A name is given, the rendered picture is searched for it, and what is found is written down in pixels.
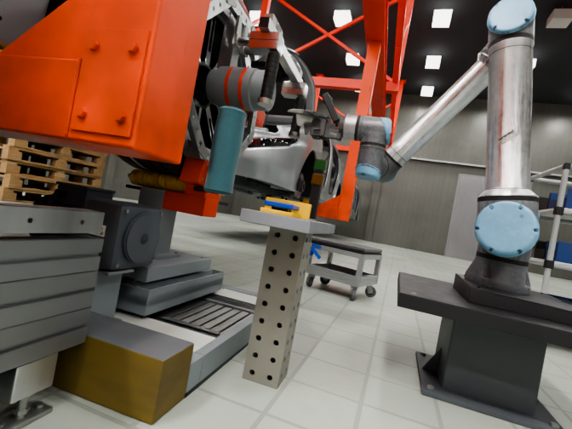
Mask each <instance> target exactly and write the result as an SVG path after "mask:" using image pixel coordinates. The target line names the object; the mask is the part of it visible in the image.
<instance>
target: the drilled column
mask: <svg viewBox="0 0 572 429"><path fill-rule="evenodd" d="M311 243H312V234H306V233H302V232H294V231H290V230H285V229H281V228H276V227H271V226H270V230H269V234H268V239H267V244H266V252H265V257H264V261H263V267H262V271H261V276H260V285H259V289H258V294H257V299H256V303H255V312H254V316H253V322H252V326H251V331H250V336H249V344H248V349H247V354H246V358H245V363H244V368H243V377H242V378H243V379H245V380H250V381H253V382H255V383H258V384H261V385H263V386H268V387H270V388H274V389H278V388H279V386H280V385H281V383H282V382H283V380H284V378H285V377H286V375H287V373H288V367H289V360H290V354H291V350H292V345H293V340H294V336H295V327H296V322H297V317H298V312H299V308H300V299H301V295H302V290H303V285H304V281H305V275H306V267H307V262H308V257H309V253H310V248H311ZM251 370H253V372H252V374H250V371H251Z"/></svg>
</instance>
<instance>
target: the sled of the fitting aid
mask: <svg viewBox="0 0 572 429"><path fill-rule="evenodd" d="M223 277H224V272H221V271H217V270H214V269H210V268H209V269H208V270H205V271H200V272H193V273H188V274H185V275H180V276H176V277H169V278H165V279H160V280H156V281H152V282H148V283H144V282H141V281H138V280H134V279H132V278H128V277H122V279H121V284H120V289H119V293H118V298H117V307H116V308H119V309H122V310H125V311H128V312H132V313H136V314H139V315H141V316H147V315H150V314H153V313H155V312H159V311H161V310H164V309H167V308H170V307H172V306H176V305H179V304H181V303H184V302H187V301H189V300H193V299H196V298H198V297H201V296H204V295H207V294H210V293H213V292H215V291H218V290H221V287H222V282H223Z"/></svg>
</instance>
